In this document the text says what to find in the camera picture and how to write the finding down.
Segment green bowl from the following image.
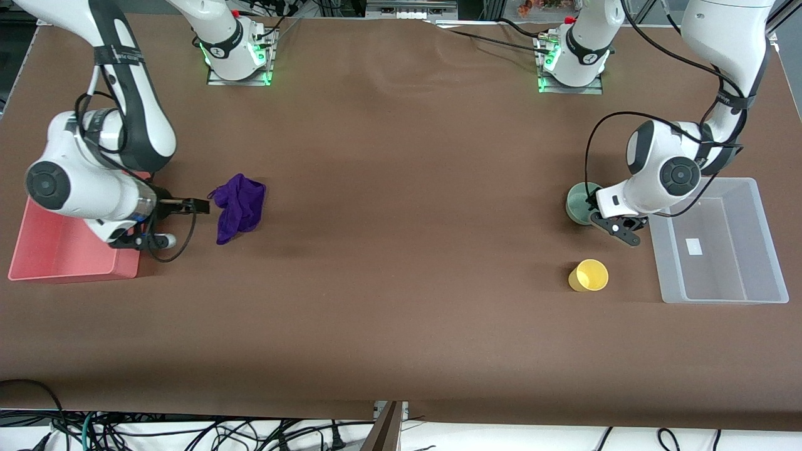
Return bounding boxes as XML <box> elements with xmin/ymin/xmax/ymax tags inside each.
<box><xmin>566</xmin><ymin>182</ymin><xmax>606</xmax><ymax>226</ymax></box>

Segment purple cloth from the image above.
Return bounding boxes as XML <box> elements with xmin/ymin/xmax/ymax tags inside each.
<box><xmin>207</xmin><ymin>174</ymin><xmax>267</xmax><ymax>246</ymax></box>

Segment yellow cup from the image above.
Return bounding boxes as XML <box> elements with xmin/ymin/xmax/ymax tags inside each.
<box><xmin>568</xmin><ymin>259</ymin><xmax>610</xmax><ymax>293</ymax></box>

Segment pink plastic bin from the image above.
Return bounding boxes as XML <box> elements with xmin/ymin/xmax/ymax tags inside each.
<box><xmin>8</xmin><ymin>171</ymin><xmax>155</xmax><ymax>283</ymax></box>

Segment clear plastic bin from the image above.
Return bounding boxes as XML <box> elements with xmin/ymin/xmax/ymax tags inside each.
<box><xmin>648</xmin><ymin>177</ymin><xmax>789</xmax><ymax>305</ymax></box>

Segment orange background items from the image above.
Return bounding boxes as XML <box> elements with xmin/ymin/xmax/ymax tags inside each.
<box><xmin>517</xmin><ymin>0</ymin><xmax>566</xmax><ymax>17</ymax></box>

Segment grey metal box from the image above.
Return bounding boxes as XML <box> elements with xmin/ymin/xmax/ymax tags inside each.
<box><xmin>367</xmin><ymin>0</ymin><xmax>459</xmax><ymax>19</ymax></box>

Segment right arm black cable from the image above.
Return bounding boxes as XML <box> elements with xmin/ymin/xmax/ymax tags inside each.
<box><xmin>74</xmin><ymin>63</ymin><xmax>198</xmax><ymax>263</ymax></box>

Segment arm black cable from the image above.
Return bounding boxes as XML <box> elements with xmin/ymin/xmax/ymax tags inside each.
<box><xmin>74</xmin><ymin>63</ymin><xmax>198</xmax><ymax>263</ymax></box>
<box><xmin>584</xmin><ymin>0</ymin><xmax>754</xmax><ymax>220</ymax></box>

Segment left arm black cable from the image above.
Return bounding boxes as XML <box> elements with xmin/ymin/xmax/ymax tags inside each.
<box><xmin>584</xmin><ymin>0</ymin><xmax>754</xmax><ymax>220</ymax></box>

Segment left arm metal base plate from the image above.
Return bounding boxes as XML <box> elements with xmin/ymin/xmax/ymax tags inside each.
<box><xmin>536</xmin><ymin>34</ymin><xmax>604</xmax><ymax>95</ymax></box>

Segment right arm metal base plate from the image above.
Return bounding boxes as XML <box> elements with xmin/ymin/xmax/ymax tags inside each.
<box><xmin>207</xmin><ymin>28</ymin><xmax>277</xmax><ymax>86</ymax></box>

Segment short black table cable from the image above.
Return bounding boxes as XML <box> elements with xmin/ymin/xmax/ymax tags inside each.
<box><xmin>498</xmin><ymin>17</ymin><xmax>553</xmax><ymax>39</ymax></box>

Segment long black table cable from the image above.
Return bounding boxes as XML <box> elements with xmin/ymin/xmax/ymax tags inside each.
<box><xmin>426</xmin><ymin>21</ymin><xmax>553</xmax><ymax>58</ymax></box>

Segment black base cable bundle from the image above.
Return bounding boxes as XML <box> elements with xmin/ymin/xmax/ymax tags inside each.
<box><xmin>241</xmin><ymin>0</ymin><xmax>303</xmax><ymax>46</ymax></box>

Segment thick black floor cable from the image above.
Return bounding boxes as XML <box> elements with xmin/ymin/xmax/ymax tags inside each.
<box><xmin>0</xmin><ymin>378</ymin><xmax>67</xmax><ymax>439</ymax></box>

